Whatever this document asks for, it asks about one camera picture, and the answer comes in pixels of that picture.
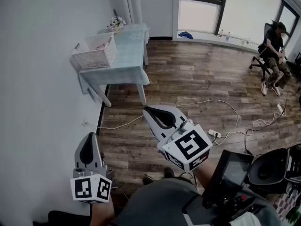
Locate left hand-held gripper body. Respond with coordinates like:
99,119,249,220
70,166,115,205

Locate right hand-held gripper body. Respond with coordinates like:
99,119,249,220
157,119,212,173

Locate white plastic laundry basket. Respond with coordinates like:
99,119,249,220
71,32,118,70

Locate person's left forearm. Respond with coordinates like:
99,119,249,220
90,201,116,226

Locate person's right forearm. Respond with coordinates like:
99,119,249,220
192,160,223,195

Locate white table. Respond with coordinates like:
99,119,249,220
90,41,149,108

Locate person's right shoe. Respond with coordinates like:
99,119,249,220
163,167,175,179

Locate black chest-mounted monitor rig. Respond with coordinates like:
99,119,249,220
182,149,262,226

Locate person's gray shirt torso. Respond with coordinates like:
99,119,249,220
112,177,282,226

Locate blue object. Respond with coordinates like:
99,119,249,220
177,31,194,40

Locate open black hard case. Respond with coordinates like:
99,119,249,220
247,144,301,195

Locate potted pink white flowers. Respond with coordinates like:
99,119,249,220
108,16,127,34

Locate red white checkered cloth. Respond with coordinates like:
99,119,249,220
273,191,301,226

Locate black office chair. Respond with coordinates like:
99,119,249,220
249,22,291,82

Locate large black framed window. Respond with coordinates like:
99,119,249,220
215,0,301,56

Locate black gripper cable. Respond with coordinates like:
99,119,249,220
192,172,201,194

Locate white power strip cable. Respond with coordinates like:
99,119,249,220
220,111,283,139

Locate black framed window with handle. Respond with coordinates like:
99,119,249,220
173,0,229,42

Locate white wall pipes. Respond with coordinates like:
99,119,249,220
124,0,142,24

